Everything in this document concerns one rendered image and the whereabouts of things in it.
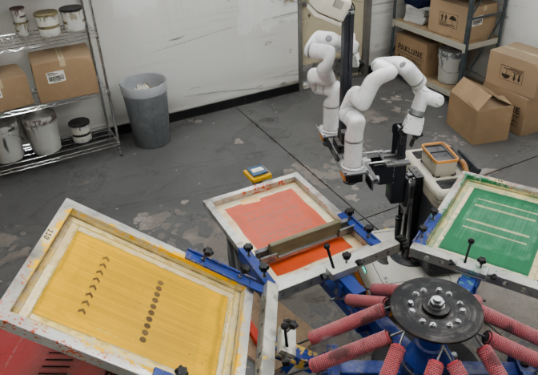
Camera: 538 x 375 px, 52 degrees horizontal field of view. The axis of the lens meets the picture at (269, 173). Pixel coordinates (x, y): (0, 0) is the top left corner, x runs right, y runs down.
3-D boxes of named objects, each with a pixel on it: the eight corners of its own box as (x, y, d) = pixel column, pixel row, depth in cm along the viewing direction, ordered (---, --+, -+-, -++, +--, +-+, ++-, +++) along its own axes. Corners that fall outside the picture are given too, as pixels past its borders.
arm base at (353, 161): (365, 158, 303) (367, 132, 295) (373, 169, 292) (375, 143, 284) (338, 161, 301) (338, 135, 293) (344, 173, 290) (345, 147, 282)
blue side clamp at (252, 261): (238, 259, 265) (237, 247, 261) (247, 256, 267) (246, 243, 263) (266, 297, 242) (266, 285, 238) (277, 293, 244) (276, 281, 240)
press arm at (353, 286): (331, 279, 243) (331, 270, 240) (343, 274, 245) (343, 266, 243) (354, 304, 230) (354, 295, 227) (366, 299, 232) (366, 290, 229)
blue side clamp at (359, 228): (336, 223, 286) (337, 212, 282) (345, 220, 288) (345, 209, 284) (371, 256, 263) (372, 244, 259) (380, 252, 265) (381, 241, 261)
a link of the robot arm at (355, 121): (350, 146, 283) (351, 118, 274) (339, 135, 293) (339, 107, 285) (367, 143, 285) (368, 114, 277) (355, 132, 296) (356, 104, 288)
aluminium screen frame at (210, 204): (203, 206, 302) (202, 200, 300) (296, 177, 324) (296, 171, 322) (269, 295, 241) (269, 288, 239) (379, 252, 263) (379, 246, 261)
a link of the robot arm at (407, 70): (379, 75, 270) (366, 65, 282) (403, 99, 281) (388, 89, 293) (403, 50, 267) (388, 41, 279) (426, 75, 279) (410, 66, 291)
